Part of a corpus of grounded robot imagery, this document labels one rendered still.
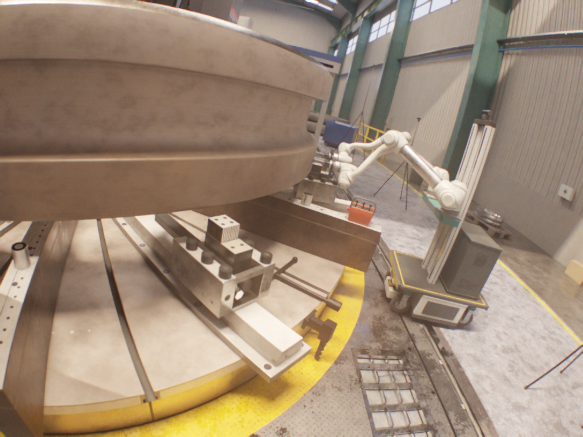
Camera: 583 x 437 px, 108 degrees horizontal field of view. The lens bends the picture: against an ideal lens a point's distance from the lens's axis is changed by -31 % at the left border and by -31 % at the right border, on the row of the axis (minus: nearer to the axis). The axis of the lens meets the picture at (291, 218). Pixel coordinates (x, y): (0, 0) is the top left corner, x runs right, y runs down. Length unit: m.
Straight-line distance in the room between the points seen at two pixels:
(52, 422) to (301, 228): 2.16
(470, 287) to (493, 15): 10.60
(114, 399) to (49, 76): 1.34
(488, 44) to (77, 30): 11.54
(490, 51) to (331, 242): 10.34
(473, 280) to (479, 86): 9.26
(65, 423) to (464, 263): 2.85
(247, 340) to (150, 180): 0.88
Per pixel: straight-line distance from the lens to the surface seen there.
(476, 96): 11.39
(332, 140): 11.92
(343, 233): 2.45
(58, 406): 1.44
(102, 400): 1.41
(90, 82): 1.43
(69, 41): 1.31
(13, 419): 1.22
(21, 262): 1.47
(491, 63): 11.89
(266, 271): 1.58
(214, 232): 1.54
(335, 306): 2.01
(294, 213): 2.49
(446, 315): 2.86
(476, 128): 2.83
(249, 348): 1.54
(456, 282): 2.78
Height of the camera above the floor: 1.49
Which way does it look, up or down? 22 degrees down
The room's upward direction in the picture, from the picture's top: 14 degrees clockwise
